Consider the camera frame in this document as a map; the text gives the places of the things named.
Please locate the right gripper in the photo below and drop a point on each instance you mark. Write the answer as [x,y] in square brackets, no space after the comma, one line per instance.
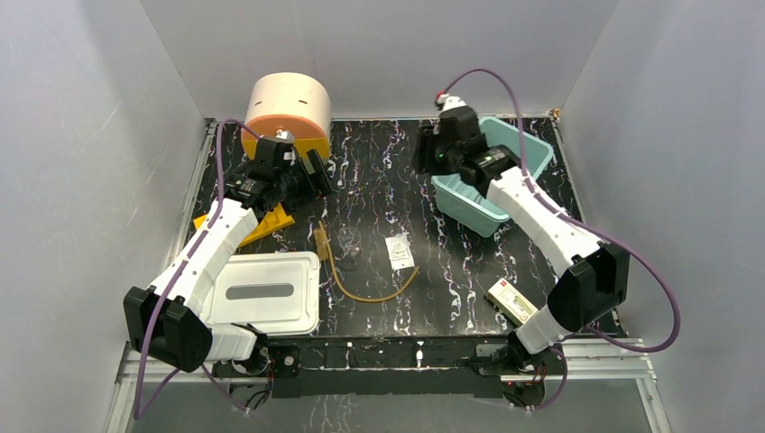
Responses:
[430,136]

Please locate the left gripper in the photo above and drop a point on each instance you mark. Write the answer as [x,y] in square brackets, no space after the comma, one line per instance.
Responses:
[314,177]

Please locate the teal plastic bin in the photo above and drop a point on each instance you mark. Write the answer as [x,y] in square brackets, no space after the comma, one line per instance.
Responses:
[483,213]

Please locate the yellow test tube rack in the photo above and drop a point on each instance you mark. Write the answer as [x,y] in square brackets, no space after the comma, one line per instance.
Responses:
[273,221]

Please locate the brown test tube brush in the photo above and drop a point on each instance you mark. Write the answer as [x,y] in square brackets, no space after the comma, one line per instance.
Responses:
[321,243]

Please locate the white paper packet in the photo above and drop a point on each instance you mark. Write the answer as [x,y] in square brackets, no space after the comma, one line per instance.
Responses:
[399,252]

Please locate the white bin lid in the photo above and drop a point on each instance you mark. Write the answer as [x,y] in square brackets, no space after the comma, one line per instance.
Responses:
[276,293]

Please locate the tan rubber tube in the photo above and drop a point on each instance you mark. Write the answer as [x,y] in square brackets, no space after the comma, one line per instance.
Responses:
[369,277]

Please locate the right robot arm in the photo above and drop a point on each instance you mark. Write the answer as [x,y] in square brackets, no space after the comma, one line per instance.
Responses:
[592,273]

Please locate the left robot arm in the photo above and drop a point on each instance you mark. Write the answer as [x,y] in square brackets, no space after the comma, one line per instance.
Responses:
[164,321]

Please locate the cream orange cylindrical container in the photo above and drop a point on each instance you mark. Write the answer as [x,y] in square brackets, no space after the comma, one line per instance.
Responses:
[292,102]

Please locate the white red box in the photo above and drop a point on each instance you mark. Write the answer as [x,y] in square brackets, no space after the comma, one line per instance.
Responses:
[511,302]

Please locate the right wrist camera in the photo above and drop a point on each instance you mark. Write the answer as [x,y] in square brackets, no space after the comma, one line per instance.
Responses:
[444,102]

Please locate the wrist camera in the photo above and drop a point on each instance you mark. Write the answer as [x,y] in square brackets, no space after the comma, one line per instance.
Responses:
[284,136]
[444,102]

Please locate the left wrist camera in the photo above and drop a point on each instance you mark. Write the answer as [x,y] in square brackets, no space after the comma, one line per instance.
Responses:
[284,136]

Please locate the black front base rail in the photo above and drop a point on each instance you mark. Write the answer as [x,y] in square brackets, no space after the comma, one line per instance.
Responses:
[406,365]

